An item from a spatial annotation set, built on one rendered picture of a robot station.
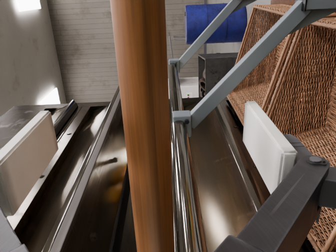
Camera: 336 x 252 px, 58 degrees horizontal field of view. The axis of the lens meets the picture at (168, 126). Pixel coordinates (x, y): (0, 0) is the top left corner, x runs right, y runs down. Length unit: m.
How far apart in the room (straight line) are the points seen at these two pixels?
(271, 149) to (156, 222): 0.10
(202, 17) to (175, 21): 4.53
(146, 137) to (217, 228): 0.74
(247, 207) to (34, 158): 0.79
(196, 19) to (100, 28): 5.09
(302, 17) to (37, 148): 0.48
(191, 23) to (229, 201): 3.84
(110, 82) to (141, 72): 9.45
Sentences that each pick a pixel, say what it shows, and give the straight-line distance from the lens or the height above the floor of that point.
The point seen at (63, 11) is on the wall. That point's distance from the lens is 9.55.
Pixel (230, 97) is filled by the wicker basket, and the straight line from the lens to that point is 1.71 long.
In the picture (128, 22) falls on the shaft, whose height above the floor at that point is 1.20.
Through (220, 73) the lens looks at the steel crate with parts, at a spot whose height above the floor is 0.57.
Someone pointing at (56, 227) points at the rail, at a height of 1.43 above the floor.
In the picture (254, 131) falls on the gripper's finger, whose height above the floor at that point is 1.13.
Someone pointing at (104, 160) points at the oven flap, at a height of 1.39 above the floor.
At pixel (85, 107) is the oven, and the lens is 1.80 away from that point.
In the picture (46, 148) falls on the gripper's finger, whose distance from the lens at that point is 0.21.
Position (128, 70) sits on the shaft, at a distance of 0.17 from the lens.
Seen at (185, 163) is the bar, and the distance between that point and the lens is 0.43.
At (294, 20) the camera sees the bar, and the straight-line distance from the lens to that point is 0.57.
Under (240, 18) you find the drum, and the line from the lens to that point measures 4.73.
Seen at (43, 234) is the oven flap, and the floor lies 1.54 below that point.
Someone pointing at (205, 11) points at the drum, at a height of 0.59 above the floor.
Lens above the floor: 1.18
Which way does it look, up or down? level
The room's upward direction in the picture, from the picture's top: 93 degrees counter-clockwise
